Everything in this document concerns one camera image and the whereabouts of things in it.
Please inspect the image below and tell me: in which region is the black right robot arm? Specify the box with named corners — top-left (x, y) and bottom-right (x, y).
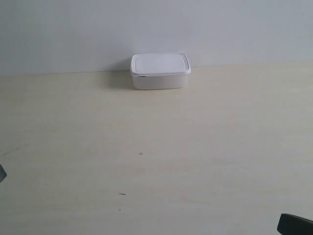
top-left (277, 213), bottom-right (313, 235)

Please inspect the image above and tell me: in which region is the white lidded plastic container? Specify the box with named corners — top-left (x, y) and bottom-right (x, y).
top-left (130, 52), bottom-right (191, 90)

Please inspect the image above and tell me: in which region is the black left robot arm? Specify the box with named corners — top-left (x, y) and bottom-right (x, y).
top-left (0, 165), bottom-right (7, 182)

